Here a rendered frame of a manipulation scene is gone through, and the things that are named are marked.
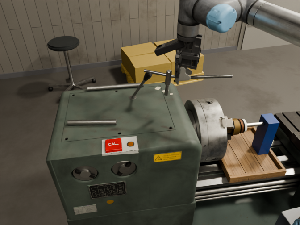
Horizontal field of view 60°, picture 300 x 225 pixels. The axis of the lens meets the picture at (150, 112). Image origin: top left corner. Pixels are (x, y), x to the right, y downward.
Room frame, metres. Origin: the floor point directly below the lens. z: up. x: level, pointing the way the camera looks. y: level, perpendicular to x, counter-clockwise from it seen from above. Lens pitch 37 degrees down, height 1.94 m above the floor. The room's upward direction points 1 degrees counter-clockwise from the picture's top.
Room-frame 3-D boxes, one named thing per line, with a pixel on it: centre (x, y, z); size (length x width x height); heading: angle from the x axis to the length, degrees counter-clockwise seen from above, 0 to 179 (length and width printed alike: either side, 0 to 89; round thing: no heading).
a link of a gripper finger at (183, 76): (0.86, -0.13, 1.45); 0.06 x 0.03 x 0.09; 75
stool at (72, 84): (3.09, 1.10, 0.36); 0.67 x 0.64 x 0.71; 2
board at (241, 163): (1.01, -0.52, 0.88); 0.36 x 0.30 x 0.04; 8
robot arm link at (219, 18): (0.78, -0.21, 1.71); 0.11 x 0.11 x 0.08; 34
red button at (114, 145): (0.69, 0.14, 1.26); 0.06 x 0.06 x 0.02; 8
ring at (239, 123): (1.00, -0.42, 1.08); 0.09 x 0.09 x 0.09; 8
